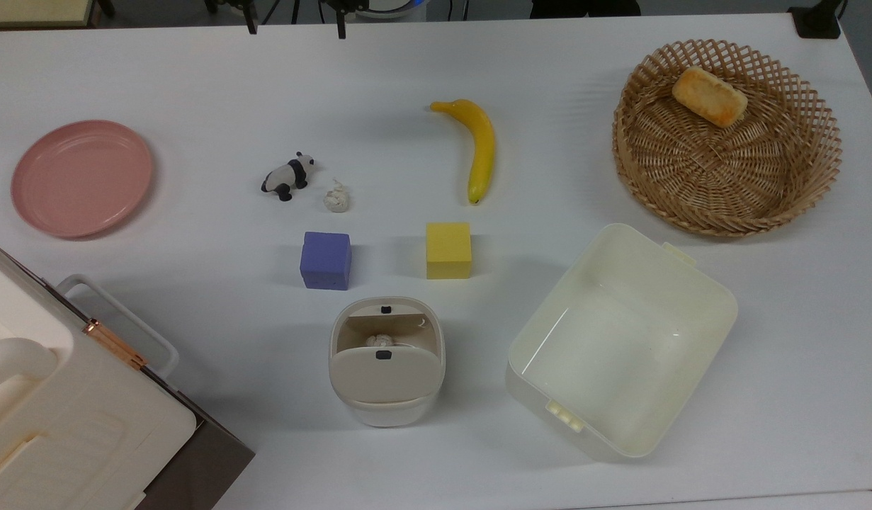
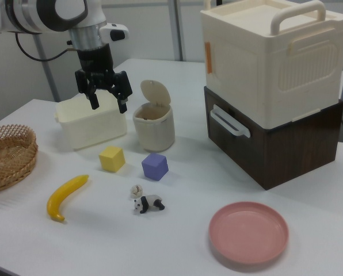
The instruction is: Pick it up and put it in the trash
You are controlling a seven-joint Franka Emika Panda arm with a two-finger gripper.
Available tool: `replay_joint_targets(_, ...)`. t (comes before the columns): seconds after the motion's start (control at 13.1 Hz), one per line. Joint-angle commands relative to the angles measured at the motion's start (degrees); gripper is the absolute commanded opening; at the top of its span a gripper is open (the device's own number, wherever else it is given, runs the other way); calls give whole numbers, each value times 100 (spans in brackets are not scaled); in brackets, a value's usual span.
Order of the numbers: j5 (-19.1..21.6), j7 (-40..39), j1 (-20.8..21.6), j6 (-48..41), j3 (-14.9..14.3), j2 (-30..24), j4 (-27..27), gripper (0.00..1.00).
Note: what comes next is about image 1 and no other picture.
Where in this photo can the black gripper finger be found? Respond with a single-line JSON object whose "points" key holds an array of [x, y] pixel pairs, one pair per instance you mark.
{"points": [[341, 21], [250, 20]]}

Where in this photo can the white paper ball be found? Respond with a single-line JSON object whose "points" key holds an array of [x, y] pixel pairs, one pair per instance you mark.
{"points": [[380, 341], [336, 200]]}

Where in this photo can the small white trash can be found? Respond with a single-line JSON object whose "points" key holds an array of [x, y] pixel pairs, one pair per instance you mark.
{"points": [[386, 375]]}

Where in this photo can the black tripod legs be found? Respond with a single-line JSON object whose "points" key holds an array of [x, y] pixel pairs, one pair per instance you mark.
{"points": [[295, 10]]}

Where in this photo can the black and white panda toy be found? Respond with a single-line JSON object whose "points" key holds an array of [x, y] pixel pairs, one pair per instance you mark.
{"points": [[288, 176]]}

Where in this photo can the yellow banana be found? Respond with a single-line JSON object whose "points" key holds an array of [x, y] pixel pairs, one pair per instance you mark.
{"points": [[483, 145]]}

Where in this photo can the beige wooden board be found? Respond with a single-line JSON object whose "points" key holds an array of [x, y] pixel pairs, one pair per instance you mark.
{"points": [[32, 10]]}

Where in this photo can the pink round plate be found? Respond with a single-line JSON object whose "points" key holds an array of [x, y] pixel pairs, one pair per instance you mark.
{"points": [[81, 177]]}

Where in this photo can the purple foam cube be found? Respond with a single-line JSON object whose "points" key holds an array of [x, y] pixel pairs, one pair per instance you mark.
{"points": [[326, 261]]}

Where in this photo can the yellow foam cube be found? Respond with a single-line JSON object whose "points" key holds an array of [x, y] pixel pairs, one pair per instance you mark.
{"points": [[448, 250]]}

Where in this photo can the copper metal clasp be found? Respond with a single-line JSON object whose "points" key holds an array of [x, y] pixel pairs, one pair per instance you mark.
{"points": [[113, 342]]}

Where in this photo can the golden bread loaf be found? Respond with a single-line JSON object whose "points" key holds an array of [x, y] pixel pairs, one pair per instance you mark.
{"points": [[710, 96]]}

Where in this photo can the woven wicker basket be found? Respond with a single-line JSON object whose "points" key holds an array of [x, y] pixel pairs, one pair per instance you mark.
{"points": [[726, 170]]}

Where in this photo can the large cream plastic bin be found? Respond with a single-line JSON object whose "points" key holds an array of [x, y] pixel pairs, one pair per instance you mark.
{"points": [[620, 340]]}

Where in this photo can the white box appliance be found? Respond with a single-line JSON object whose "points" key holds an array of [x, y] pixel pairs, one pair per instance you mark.
{"points": [[74, 425]]}

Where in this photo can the black table clamp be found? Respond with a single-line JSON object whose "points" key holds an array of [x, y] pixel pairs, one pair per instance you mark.
{"points": [[818, 21]]}

